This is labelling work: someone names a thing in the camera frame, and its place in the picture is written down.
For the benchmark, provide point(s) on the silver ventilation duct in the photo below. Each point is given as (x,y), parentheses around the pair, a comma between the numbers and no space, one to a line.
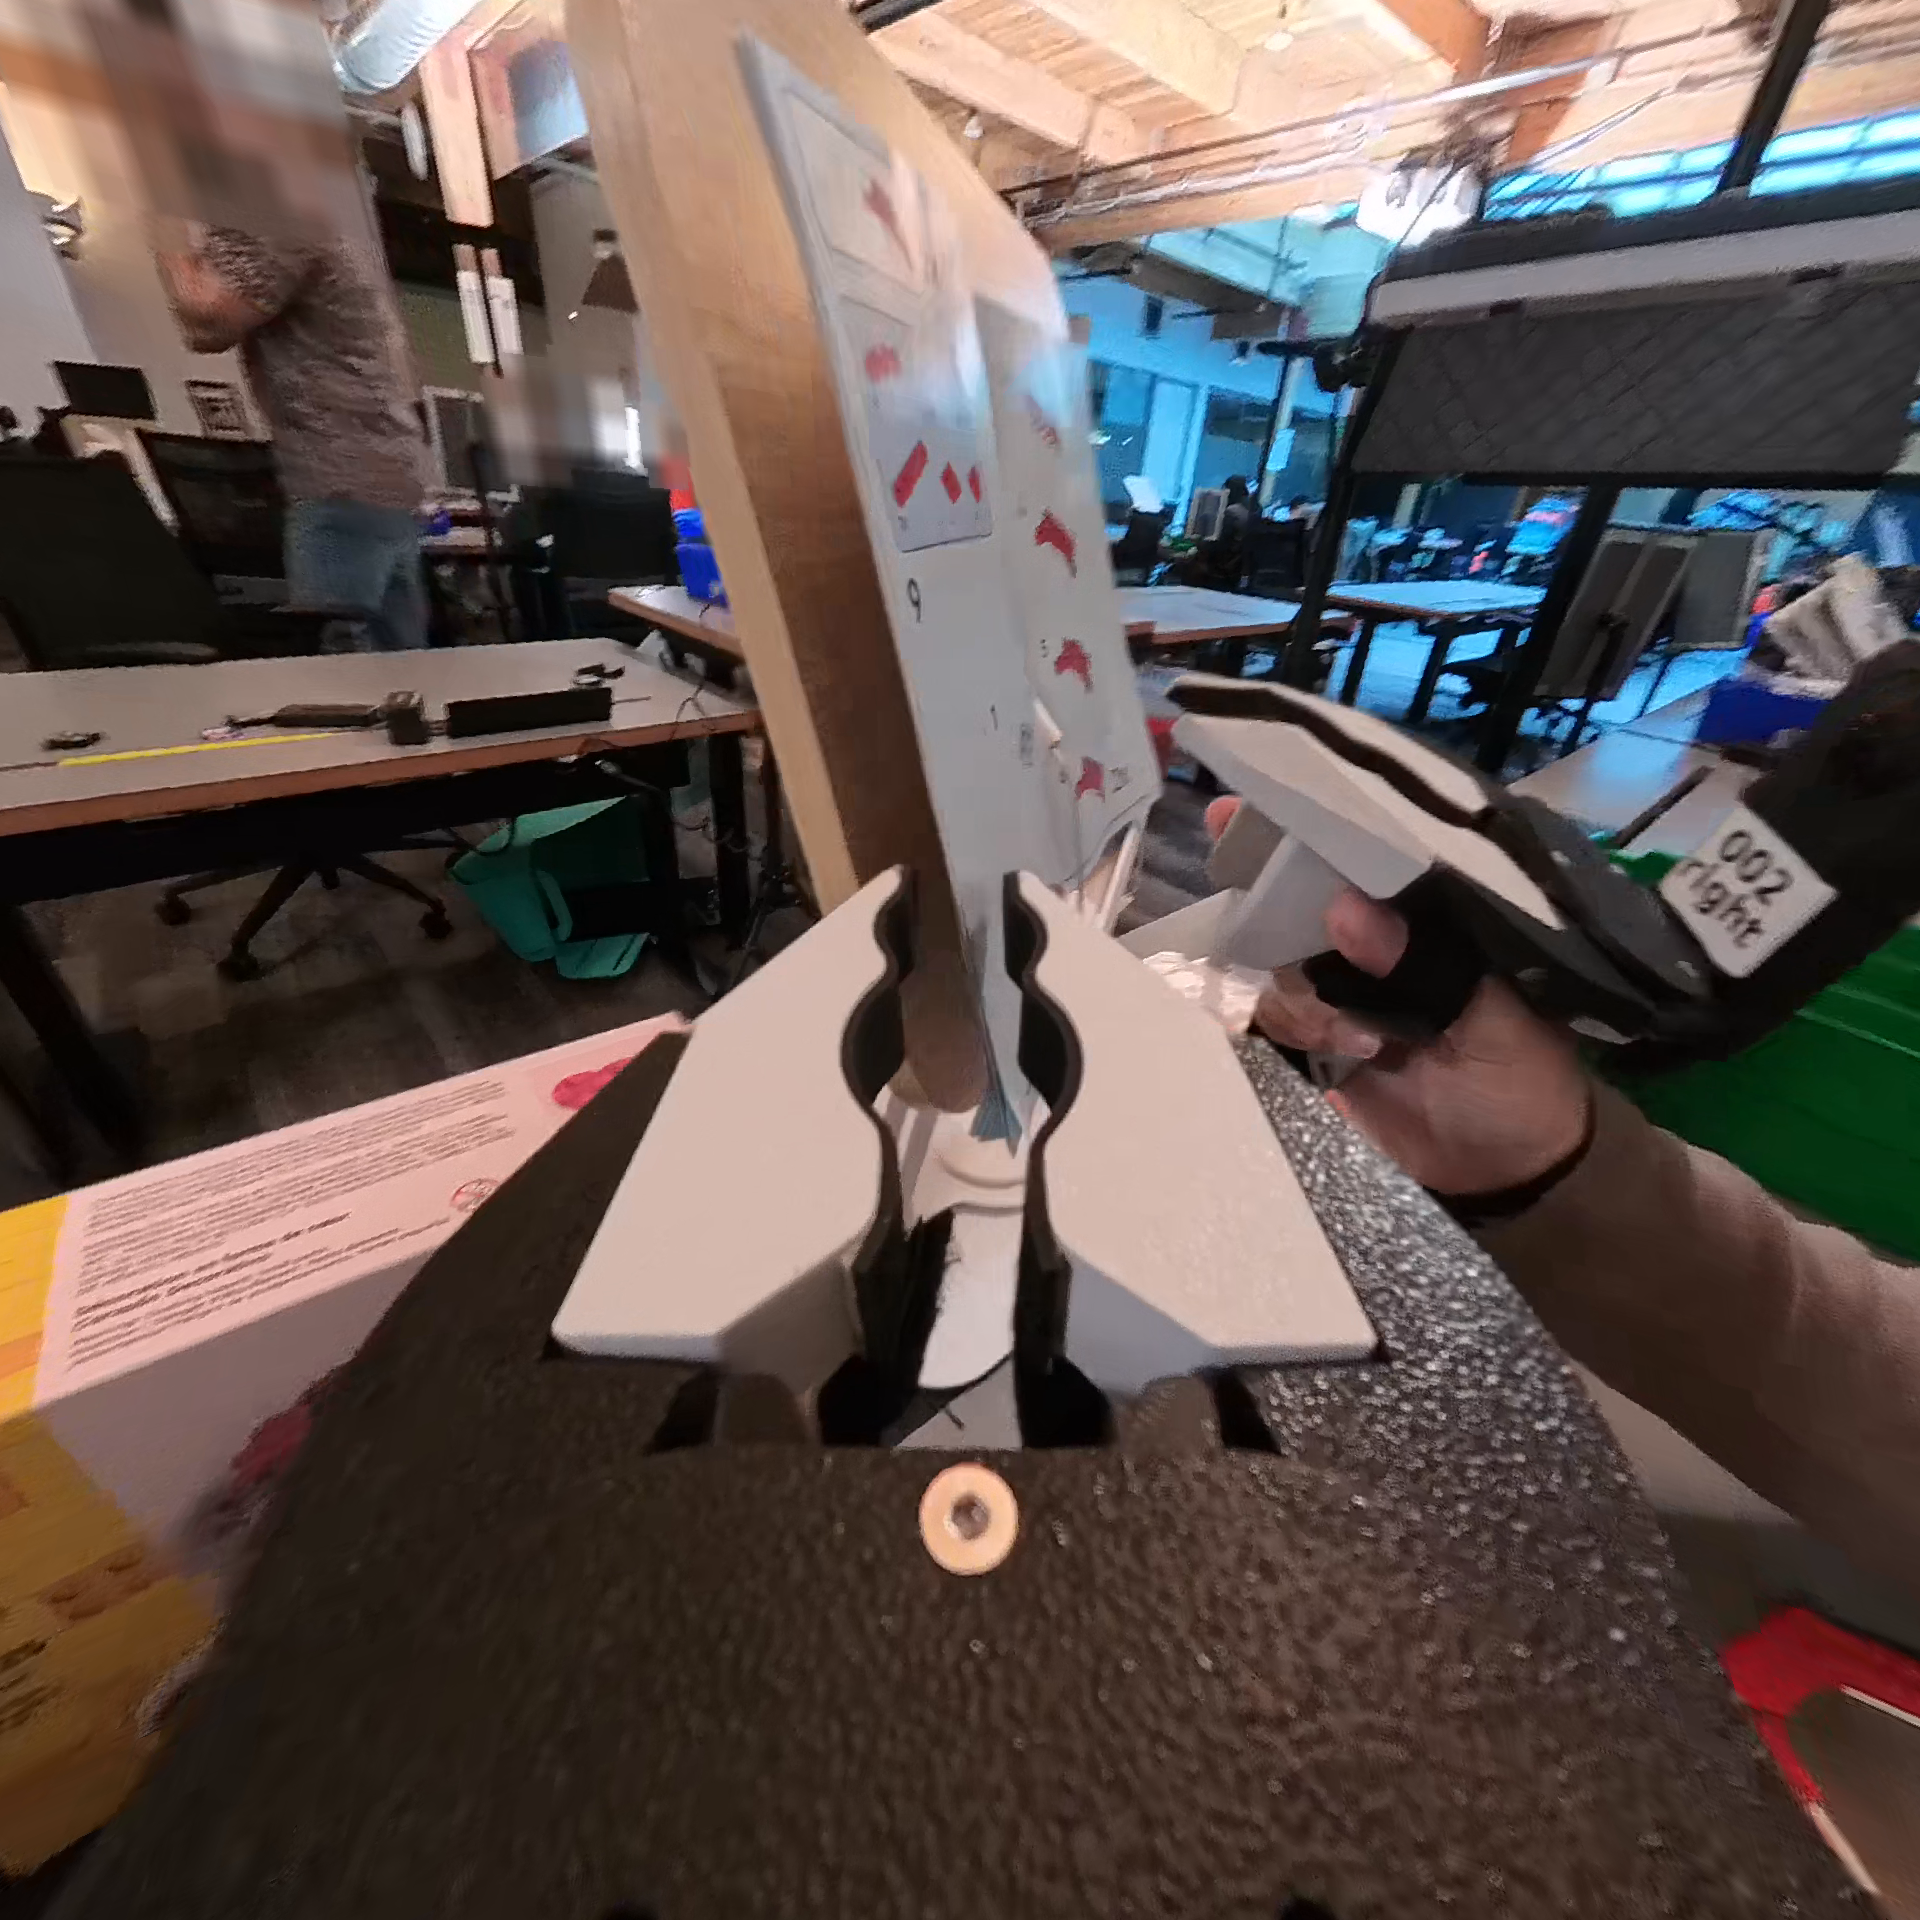
(398,39)

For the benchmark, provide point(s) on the green plastic bin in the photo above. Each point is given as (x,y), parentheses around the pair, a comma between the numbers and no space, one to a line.
(1845,1111)

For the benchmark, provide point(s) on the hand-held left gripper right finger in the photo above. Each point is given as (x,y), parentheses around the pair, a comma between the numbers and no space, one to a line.
(1185,1171)

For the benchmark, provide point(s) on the lego instruction booklet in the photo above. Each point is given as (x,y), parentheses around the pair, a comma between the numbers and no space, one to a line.
(931,631)

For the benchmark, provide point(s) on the blue storage bins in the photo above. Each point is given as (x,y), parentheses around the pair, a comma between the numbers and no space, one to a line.
(698,565)

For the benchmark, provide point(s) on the black wrist band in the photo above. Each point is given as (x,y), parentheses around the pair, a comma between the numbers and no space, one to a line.
(1568,1165)

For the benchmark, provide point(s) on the teal bag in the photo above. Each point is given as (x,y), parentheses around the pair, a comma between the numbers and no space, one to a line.
(523,902)

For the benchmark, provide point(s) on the black power adapter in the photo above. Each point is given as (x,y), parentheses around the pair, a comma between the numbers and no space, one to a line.
(411,721)

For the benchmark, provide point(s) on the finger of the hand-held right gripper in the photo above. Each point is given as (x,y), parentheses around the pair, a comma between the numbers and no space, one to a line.
(1335,809)
(1351,737)

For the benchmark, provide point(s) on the yellow tape strip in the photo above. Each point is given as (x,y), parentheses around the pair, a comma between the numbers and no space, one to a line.
(195,748)

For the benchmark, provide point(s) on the red lego plate assembly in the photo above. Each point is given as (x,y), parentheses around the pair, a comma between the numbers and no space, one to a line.
(1825,1649)

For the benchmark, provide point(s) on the grey work table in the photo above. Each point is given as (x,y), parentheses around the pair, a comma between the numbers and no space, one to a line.
(225,689)

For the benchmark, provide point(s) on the black rig pole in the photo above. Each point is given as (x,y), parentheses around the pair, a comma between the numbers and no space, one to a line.
(1545,631)

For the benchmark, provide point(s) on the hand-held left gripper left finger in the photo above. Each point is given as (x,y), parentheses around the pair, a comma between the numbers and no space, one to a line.
(721,1171)

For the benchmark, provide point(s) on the black office chair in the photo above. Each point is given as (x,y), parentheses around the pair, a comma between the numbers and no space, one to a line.
(105,571)

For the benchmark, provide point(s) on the overhead rig panel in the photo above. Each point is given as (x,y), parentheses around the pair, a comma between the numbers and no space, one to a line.
(1621,377)

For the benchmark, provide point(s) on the clear plastic parts bag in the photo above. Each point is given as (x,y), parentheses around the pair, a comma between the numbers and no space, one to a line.
(1201,985)

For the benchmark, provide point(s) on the person's right hand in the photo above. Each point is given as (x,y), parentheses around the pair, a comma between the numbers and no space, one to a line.
(1471,1097)

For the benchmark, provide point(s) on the black power strip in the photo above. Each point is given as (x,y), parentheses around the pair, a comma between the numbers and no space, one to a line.
(529,709)

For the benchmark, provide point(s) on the person's right forearm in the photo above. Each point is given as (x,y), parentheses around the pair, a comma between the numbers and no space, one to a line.
(1723,1321)

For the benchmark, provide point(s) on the white and yellow lego box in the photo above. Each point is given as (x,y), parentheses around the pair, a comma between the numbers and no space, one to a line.
(225,1277)

